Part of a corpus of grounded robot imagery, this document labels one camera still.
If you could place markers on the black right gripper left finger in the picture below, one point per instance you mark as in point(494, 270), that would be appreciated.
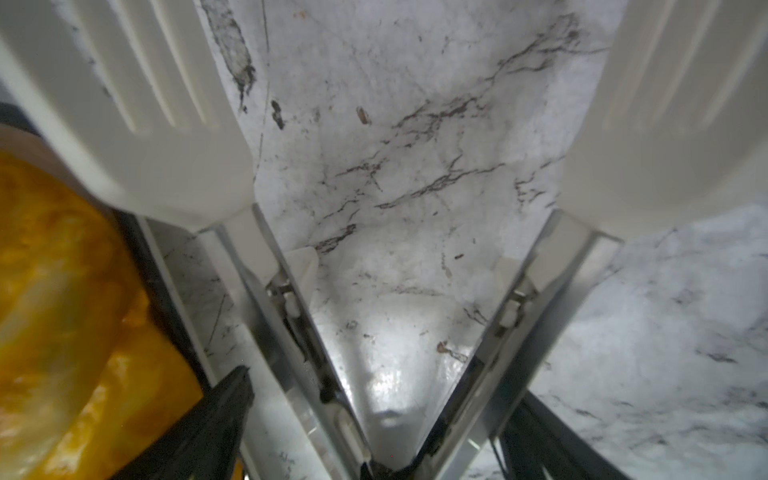
point(205, 442)

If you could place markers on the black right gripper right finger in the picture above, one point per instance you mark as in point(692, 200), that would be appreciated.
point(536, 444)

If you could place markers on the white strawberry tray black rim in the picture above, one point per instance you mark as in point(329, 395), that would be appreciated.
point(20, 138)

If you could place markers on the long twisted yellow bread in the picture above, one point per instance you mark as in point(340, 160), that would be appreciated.
point(88, 381)

